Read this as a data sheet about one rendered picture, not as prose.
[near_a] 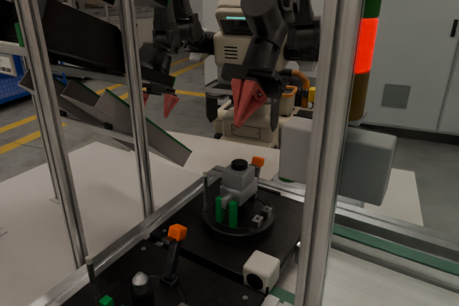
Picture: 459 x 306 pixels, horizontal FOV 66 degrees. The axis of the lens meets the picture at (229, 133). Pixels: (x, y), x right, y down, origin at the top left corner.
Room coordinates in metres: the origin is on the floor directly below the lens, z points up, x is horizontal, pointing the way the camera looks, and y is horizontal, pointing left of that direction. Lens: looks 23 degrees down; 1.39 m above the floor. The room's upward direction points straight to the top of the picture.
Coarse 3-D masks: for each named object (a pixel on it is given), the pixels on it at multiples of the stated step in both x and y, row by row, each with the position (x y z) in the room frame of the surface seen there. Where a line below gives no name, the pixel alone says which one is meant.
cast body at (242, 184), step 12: (228, 168) 0.55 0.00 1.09; (240, 168) 0.54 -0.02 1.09; (252, 168) 0.55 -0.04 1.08; (228, 180) 0.54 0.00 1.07; (240, 180) 0.53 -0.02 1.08; (252, 180) 0.55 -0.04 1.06; (228, 192) 0.53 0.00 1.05; (240, 192) 0.52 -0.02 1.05; (252, 192) 0.56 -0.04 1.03; (228, 204) 0.52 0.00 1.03; (240, 204) 0.52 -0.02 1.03
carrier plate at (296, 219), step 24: (216, 192) 0.65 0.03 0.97; (264, 192) 0.65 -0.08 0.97; (192, 216) 0.57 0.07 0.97; (288, 216) 0.57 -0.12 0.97; (192, 240) 0.50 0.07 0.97; (216, 240) 0.50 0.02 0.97; (264, 240) 0.50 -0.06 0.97; (288, 240) 0.50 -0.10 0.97; (216, 264) 0.44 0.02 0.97; (240, 264) 0.44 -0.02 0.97
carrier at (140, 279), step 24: (144, 240) 0.50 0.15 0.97; (120, 264) 0.44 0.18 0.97; (144, 264) 0.44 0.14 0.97; (192, 264) 0.44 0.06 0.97; (96, 288) 0.34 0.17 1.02; (120, 288) 0.37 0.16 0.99; (144, 288) 0.33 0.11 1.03; (168, 288) 0.37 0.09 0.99; (192, 288) 0.39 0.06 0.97; (216, 288) 0.39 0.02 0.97; (240, 288) 0.39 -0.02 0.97
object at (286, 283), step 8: (288, 264) 0.50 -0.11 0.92; (296, 264) 0.50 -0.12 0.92; (288, 272) 0.48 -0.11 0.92; (296, 272) 0.48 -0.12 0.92; (232, 280) 0.43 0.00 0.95; (280, 280) 0.46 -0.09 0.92; (288, 280) 0.46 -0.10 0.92; (280, 288) 0.41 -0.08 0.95; (288, 288) 0.44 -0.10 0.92; (264, 296) 0.40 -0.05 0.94; (280, 296) 0.40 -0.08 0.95; (288, 296) 0.40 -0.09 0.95
